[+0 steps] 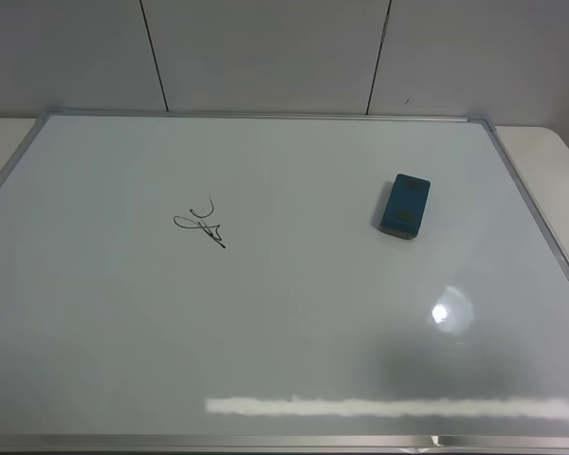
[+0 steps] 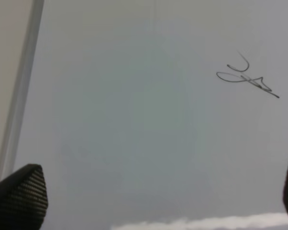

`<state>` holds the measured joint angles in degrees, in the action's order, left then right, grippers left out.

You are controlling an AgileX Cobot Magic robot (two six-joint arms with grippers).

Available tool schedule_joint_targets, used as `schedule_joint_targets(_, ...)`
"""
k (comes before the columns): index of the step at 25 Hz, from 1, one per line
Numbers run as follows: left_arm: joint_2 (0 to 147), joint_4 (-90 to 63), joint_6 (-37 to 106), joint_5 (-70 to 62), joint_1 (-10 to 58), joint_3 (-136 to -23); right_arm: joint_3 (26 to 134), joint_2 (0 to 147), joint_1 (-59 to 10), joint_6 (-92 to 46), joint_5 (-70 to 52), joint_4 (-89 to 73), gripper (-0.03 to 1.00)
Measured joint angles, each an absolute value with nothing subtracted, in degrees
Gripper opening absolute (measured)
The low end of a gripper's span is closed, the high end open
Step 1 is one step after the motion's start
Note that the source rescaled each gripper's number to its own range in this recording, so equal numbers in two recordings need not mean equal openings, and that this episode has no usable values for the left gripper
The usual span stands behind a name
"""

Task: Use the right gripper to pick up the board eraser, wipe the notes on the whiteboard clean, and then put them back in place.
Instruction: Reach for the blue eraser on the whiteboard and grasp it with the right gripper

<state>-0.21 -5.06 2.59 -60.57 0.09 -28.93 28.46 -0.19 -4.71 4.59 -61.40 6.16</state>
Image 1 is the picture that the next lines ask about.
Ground white whiteboard with aluminium frame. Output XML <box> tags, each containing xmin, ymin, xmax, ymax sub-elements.
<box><xmin>0</xmin><ymin>112</ymin><xmax>569</xmax><ymax>454</ymax></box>

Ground blue board eraser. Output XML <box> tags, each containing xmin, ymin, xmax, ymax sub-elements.
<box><xmin>371</xmin><ymin>173</ymin><xmax>431</xmax><ymax>240</ymax></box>

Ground black marker scribble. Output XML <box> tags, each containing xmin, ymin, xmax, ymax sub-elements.
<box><xmin>173</xmin><ymin>197</ymin><xmax>227</xmax><ymax>249</ymax></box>

